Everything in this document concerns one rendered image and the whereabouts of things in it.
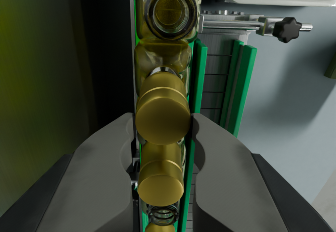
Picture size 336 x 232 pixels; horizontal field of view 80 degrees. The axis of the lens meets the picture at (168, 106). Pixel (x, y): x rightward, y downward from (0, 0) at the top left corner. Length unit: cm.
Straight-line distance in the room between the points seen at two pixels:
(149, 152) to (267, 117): 54
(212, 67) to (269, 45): 21
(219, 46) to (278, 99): 31
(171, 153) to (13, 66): 14
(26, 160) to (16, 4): 13
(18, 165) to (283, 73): 59
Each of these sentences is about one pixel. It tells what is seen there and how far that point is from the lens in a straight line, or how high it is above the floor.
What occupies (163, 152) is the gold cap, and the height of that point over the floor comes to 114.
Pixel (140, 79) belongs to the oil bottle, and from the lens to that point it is 19.
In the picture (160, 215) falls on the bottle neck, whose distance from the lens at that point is 23.
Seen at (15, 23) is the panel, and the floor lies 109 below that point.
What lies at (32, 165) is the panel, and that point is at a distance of 23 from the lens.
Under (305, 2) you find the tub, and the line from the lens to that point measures 50.
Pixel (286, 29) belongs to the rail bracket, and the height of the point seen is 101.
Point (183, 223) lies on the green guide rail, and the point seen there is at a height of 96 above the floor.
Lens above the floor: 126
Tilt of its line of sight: 63 degrees down
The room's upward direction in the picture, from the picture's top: 177 degrees clockwise
